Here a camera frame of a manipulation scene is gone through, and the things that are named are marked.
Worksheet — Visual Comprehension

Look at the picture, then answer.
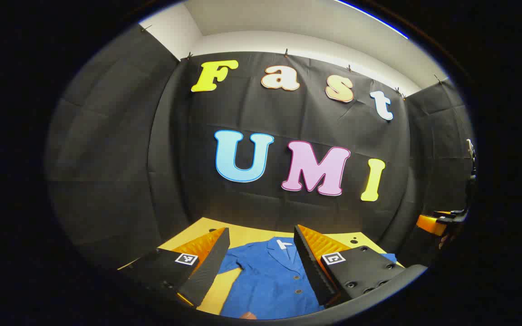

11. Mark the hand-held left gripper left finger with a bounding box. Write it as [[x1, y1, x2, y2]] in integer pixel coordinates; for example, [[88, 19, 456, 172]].
[[117, 227, 231, 309]]

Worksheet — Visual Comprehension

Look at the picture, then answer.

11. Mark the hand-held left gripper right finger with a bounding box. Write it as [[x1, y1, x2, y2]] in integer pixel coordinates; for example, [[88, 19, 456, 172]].
[[294, 225, 427, 309]]

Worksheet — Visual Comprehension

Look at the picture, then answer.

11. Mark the blue button shirt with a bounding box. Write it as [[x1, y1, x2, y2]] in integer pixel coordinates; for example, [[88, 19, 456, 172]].
[[218, 236, 397, 320]]

